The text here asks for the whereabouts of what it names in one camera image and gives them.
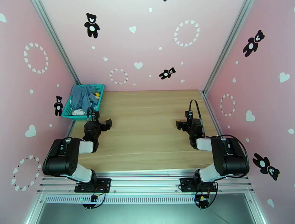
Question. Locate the blue tank top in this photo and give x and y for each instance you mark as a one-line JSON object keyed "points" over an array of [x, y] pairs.
{"points": [[80, 96]]}

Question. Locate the black teddy bear wall sticker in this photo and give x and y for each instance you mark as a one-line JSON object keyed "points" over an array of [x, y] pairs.
{"points": [[92, 32]]}

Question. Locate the white yellow blue printed garment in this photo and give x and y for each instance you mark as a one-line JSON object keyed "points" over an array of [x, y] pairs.
{"points": [[97, 94]]}

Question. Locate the small black circuit board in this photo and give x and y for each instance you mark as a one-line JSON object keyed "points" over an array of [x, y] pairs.
{"points": [[94, 198]]}

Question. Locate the black yellow controller box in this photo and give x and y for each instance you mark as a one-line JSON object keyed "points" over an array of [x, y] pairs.
{"points": [[202, 199]]}

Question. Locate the perforated metal strip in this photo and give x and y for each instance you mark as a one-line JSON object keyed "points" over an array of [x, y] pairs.
{"points": [[143, 199]]}

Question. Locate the aluminium frame corner post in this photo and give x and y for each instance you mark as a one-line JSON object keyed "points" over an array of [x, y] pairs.
{"points": [[57, 43], [228, 46]]}

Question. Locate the aluminium mounting rail beam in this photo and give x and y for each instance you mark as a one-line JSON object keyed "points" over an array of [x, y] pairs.
{"points": [[145, 184]]}

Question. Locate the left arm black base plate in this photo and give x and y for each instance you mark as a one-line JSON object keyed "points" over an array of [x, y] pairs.
{"points": [[104, 183]]}

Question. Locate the teal plastic laundry basket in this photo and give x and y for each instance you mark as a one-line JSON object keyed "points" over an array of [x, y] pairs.
{"points": [[66, 110]]}

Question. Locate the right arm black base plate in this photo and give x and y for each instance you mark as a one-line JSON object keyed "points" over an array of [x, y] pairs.
{"points": [[184, 184]]}

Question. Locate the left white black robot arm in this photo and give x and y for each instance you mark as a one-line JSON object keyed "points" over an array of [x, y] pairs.
{"points": [[61, 159]]}

